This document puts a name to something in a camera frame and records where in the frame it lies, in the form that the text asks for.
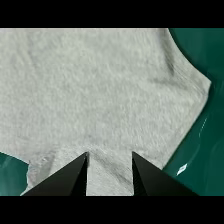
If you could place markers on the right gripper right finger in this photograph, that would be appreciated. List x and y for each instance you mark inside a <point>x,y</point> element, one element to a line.
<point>153,181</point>

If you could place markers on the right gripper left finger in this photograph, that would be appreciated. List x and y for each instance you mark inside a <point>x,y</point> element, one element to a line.
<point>68,181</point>

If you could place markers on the grey T-shirt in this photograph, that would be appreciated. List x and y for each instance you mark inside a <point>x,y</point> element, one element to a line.
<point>100,86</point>

